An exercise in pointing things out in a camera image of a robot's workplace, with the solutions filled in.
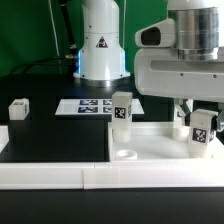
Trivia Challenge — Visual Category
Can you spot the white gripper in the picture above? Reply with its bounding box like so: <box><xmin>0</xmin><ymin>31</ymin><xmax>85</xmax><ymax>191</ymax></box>
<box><xmin>134</xmin><ymin>18</ymin><xmax>224</xmax><ymax>132</ymax></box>

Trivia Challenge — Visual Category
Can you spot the white square tabletop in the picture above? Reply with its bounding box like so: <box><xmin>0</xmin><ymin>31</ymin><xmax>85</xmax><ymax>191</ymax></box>
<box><xmin>108</xmin><ymin>122</ymin><xmax>224</xmax><ymax>162</ymax></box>

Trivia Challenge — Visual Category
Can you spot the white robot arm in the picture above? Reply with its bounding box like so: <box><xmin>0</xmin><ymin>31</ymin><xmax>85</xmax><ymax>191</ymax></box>
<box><xmin>74</xmin><ymin>0</ymin><xmax>224</xmax><ymax>132</ymax></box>

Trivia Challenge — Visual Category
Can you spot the white U-shaped obstacle fence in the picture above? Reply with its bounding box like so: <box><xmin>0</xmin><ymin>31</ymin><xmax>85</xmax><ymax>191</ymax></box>
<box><xmin>0</xmin><ymin>123</ymin><xmax>224</xmax><ymax>191</ymax></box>

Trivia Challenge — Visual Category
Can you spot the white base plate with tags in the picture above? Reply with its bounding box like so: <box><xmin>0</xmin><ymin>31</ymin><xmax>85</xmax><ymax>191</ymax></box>
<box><xmin>55</xmin><ymin>99</ymin><xmax>144</xmax><ymax>115</ymax></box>

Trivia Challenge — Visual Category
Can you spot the black cable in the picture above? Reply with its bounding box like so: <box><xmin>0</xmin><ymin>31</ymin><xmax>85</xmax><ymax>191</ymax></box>
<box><xmin>9</xmin><ymin>0</ymin><xmax>81</xmax><ymax>76</ymax></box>

